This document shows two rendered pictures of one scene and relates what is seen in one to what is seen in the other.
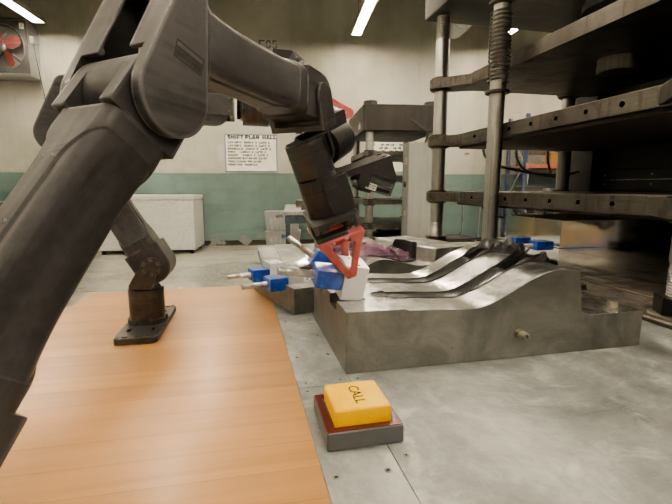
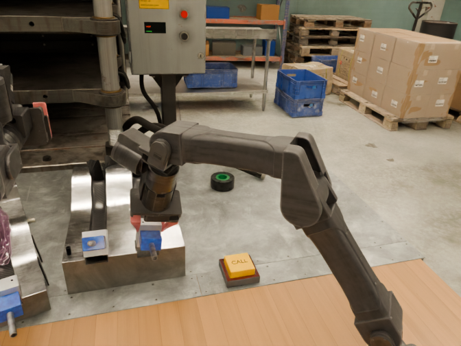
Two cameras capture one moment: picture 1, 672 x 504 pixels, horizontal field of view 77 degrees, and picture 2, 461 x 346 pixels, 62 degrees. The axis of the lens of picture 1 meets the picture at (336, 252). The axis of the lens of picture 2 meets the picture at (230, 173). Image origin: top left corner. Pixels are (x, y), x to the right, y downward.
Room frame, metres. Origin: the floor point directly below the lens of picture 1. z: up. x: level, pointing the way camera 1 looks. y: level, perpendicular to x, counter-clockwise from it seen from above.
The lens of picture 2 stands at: (0.51, 0.68, 1.44)
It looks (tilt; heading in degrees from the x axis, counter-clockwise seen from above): 27 degrees down; 266
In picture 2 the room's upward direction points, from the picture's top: 3 degrees clockwise
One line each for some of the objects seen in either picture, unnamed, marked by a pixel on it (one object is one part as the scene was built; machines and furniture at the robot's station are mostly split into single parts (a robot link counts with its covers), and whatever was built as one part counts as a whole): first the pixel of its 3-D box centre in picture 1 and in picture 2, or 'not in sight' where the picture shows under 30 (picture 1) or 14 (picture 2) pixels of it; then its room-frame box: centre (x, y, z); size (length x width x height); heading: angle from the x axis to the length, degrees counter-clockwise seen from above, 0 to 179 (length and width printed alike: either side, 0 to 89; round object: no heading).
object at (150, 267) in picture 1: (150, 270); not in sight; (0.77, 0.35, 0.90); 0.09 x 0.06 x 0.06; 11
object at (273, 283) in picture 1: (271, 283); (9, 310); (0.88, 0.14, 0.86); 0.13 x 0.05 x 0.05; 120
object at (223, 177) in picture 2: not in sight; (222, 181); (0.45, -0.45, 0.82); 0.08 x 0.08 x 0.04
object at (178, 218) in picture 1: (153, 223); not in sight; (6.96, 3.04, 0.47); 1.52 x 0.77 x 0.94; 96
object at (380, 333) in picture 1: (463, 294); (123, 202); (0.73, -0.23, 0.87); 0.50 x 0.26 x 0.14; 103
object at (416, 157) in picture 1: (391, 189); not in sight; (5.58, -0.73, 1.03); 1.54 x 0.94 x 2.06; 6
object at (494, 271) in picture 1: (453, 267); (118, 191); (0.74, -0.21, 0.92); 0.35 x 0.16 x 0.09; 103
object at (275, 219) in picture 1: (282, 220); not in sight; (7.20, 0.91, 0.49); 0.60 x 0.42 x 0.33; 92
